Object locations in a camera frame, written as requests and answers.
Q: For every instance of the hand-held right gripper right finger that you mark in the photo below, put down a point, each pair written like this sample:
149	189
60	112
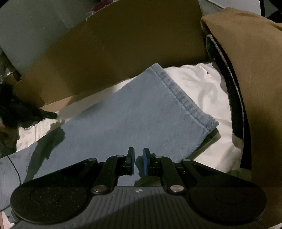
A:
145	161

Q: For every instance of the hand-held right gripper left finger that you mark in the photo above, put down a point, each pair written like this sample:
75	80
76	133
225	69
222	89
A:
131	160

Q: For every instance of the blue jeans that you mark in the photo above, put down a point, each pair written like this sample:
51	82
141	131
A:
143	114

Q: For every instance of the bear printed blanket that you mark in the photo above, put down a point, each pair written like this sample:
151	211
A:
209	88

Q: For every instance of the cardboard box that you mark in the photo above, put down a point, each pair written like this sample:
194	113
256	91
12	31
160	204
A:
121	55

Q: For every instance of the black cloth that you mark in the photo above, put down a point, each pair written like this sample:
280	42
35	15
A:
13	103

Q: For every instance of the brown folded garment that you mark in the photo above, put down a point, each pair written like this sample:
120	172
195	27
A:
253	77

